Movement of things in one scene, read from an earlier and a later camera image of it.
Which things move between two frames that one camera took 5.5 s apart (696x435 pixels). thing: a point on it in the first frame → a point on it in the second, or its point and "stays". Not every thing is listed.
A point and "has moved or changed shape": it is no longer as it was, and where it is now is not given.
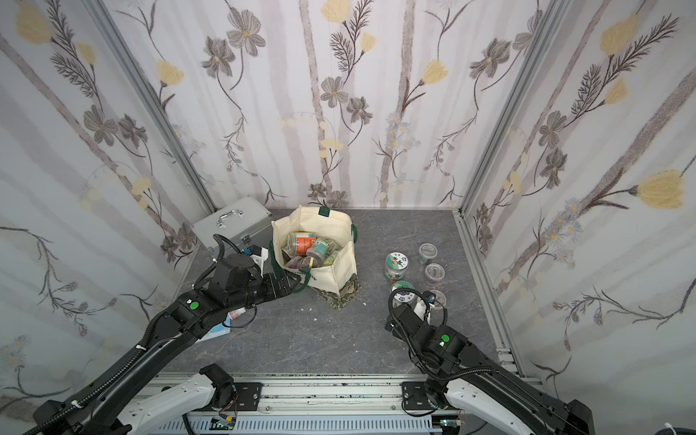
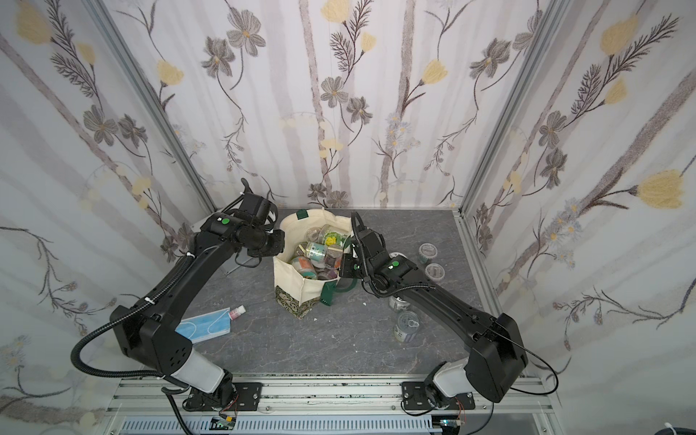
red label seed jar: (303, 241) → (304, 266)
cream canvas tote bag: (332, 224) has moved or changed shape
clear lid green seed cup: (427, 251) stays
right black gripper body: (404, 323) → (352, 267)
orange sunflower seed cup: (434, 273) stays
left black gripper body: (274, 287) → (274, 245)
